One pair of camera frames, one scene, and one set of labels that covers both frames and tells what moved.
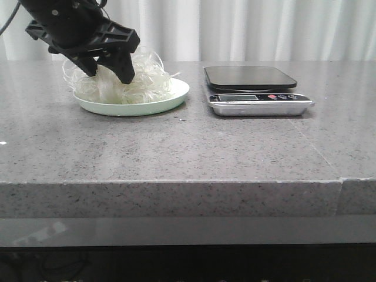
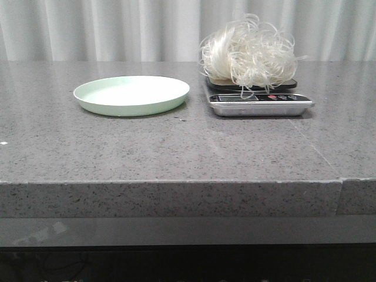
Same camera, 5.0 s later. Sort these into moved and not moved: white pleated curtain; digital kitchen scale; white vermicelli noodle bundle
Moved: white vermicelli noodle bundle
Not moved: digital kitchen scale; white pleated curtain
